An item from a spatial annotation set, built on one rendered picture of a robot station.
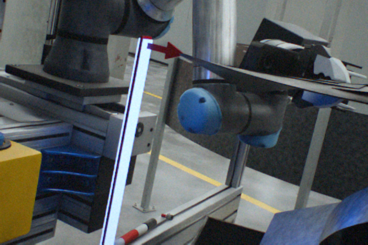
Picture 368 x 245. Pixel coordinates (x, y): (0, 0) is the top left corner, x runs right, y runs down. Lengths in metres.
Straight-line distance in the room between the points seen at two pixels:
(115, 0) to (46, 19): 1.55
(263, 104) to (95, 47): 0.44
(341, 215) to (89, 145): 0.79
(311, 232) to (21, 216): 0.32
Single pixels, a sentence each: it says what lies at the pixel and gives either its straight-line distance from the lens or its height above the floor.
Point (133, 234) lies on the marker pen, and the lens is 0.89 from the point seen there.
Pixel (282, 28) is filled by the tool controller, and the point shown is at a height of 1.24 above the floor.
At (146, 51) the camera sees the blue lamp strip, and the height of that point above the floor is 1.17.
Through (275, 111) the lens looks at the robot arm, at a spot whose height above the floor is 1.09.
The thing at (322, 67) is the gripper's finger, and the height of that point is 1.20.
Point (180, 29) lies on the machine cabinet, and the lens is 10.93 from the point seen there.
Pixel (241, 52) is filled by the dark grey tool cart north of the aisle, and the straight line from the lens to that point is 7.63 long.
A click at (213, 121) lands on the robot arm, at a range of 0.86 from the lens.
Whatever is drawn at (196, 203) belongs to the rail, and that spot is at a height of 0.86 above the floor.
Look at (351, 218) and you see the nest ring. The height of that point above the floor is 1.11.
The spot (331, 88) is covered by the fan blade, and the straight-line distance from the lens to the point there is 0.60.
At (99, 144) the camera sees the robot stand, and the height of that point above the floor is 0.93.
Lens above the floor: 1.24
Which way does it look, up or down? 10 degrees down
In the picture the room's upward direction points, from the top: 12 degrees clockwise
